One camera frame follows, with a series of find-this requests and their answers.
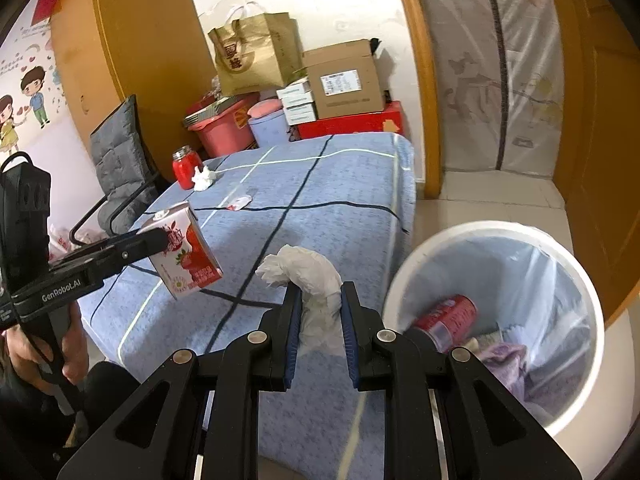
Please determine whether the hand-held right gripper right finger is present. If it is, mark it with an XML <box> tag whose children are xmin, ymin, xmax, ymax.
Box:
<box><xmin>341</xmin><ymin>281</ymin><xmax>583</xmax><ymax>480</ymax></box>

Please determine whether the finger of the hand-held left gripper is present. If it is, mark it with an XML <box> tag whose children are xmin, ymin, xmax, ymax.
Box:
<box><xmin>106</xmin><ymin>226</ymin><xmax>171</xmax><ymax>267</ymax></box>

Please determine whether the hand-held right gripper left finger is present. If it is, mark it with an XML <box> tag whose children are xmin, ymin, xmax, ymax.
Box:
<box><xmin>57</xmin><ymin>282</ymin><xmax>304</xmax><ymax>480</ymax></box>

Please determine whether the strawberry milk carton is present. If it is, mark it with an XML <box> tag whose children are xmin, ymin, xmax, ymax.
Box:
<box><xmin>137</xmin><ymin>201</ymin><xmax>224</xmax><ymax>302</ymax></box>

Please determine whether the red drink can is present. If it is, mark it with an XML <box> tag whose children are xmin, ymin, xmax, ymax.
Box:
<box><xmin>411</xmin><ymin>295</ymin><xmax>478</xmax><ymax>353</ymax></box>

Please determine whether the translucent plastic bag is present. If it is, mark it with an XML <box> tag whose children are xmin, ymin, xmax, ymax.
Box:
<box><xmin>477</xmin><ymin>342</ymin><xmax>531</xmax><ymax>396</ymax></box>

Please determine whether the white trash bin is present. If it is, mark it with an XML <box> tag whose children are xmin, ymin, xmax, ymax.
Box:
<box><xmin>382</xmin><ymin>221</ymin><xmax>606</xmax><ymax>438</ymax></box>

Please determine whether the clear bin liner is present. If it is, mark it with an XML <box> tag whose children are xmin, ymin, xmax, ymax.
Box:
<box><xmin>400</xmin><ymin>232</ymin><xmax>596</xmax><ymax>421</ymax></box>

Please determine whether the person's left hand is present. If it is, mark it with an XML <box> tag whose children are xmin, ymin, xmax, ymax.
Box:
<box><xmin>5</xmin><ymin>302</ymin><xmax>90</xmax><ymax>387</ymax></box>

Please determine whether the white plastic bag red print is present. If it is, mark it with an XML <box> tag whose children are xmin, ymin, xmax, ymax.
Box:
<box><xmin>47</xmin><ymin>222</ymin><xmax>108</xmax><ymax>261</ymax></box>

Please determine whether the red bottle with metal lid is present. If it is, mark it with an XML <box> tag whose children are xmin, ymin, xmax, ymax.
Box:
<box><xmin>172</xmin><ymin>146</ymin><xmax>204</xmax><ymax>191</ymax></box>

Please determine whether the small crumpled white tissue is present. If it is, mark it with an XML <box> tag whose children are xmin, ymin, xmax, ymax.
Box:
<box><xmin>192</xmin><ymin>165</ymin><xmax>217</xmax><ymax>192</ymax></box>

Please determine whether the grey cushioned chair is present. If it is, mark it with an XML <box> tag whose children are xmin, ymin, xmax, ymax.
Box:
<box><xmin>90</xmin><ymin>94</ymin><xmax>161</xmax><ymax>233</ymax></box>

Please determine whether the small white red wrapper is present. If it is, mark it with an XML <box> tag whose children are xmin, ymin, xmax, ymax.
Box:
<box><xmin>225</xmin><ymin>192</ymin><xmax>258</xmax><ymax>211</ymax></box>

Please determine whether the blue checked blanket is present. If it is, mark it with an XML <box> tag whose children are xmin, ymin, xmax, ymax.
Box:
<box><xmin>80</xmin><ymin>132</ymin><xmax>418</xmax><ymax>476</ymax></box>

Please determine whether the person's dark trouser leg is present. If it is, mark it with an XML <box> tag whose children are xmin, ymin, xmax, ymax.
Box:
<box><xmin>0</xmin><ymin>360</ymin><xmax>143</xmax><ymax>480</ymax></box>

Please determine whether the pink plastic bucket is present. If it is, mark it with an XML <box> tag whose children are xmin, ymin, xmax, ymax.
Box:
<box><xmin>186</xmin><ymin>92</ymin><xmax>261</xmax><ymax>157</ymax></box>

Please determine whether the light blue stool pink top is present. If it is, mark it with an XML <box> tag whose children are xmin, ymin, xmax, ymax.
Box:
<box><xmin>247</xmin><ymin>100</ymin><xmax>291</xmax><ymax>148</ymax></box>

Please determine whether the wooden wardrobe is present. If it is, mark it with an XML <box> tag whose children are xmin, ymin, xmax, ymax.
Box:
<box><xmin>50</xmin><ymin>0</ymin><xmax>221</xmax><ymax>201</ymax></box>

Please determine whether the flat red box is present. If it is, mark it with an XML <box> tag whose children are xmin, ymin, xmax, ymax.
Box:
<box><xmin>295</xmin><ymin>101</ymin><xmax>405</xmax><ymax>141</ymax></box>

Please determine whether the brown paper bag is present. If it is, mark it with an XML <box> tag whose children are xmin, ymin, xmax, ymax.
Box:
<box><xmin>207</xmin><ymin>2</ymin><xmax>304</xmax><ymax>96</ymax></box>

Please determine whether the cardboard box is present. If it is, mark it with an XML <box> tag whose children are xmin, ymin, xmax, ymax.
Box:
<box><xmin>301</xmin><ymin>37</ymin><xmax>388</xmax><ymax>121</ymax></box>

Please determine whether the plastic wrapped printed mattress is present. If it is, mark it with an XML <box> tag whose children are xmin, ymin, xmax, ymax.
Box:
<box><xmin>410</xmin><ymin>0</ymin><xmax>568</xmax><ymax>178</ymax></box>

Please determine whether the wooden door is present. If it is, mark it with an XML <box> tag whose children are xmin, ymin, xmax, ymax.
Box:
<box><xmin>542</xmin><ymin>0</ymin><xmax>640</xmax><ymax>326</ymax></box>

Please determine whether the black chair frame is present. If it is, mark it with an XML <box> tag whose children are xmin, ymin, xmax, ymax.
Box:
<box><xmin>69</xmin><ymin>170</ymin><xmax>171</xmax><ymax>248</ymax></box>

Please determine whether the cartoon couple wall sticker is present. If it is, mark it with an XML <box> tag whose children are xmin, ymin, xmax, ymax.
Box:
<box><xmin>0</xmin><ymin>65</ymin><xmax>56</xmax><ymax>153</ymax></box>

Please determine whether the wooden door frame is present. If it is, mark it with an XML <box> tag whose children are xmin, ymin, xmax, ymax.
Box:
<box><xmin>390</xmin><ymin>0</ymin><xmax>443</xmax><ymax>200</ymax></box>

